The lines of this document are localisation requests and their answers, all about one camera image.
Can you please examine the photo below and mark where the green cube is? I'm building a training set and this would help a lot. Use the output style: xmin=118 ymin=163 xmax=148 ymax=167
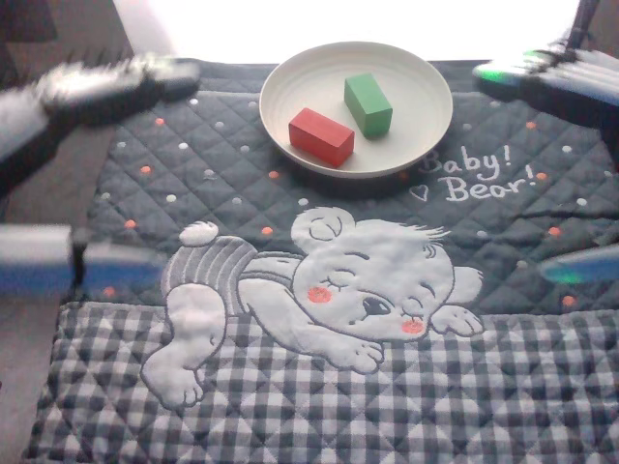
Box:
xmin=343 ymin=72 xmax=395 ymax=140

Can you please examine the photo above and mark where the black stand pole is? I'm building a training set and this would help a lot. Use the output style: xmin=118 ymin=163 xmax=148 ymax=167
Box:
xmin=571 ymin=0 xmax=600 ymax=48

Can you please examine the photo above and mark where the grey bear print quilt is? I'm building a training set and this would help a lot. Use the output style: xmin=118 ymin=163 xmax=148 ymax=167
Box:
xmin=21 ymin=57 xmax=619 ymax=464

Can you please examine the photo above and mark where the cream round plate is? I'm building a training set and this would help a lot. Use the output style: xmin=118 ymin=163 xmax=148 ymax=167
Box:
xmin=258 ymin=41 xmax=456 ymax=181

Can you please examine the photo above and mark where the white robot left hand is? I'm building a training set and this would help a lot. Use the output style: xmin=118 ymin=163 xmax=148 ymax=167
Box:
xmin=0 ymin=51 xmax=202 ymax=203

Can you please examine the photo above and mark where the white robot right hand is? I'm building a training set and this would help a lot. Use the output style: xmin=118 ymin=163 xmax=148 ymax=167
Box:
xmin=472 ymin=43 xmax=619 ymax=132

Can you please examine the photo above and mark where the red cube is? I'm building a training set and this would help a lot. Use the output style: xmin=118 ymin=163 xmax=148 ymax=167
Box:
xmin=288 ymin=106 xmax=357 ymax=169

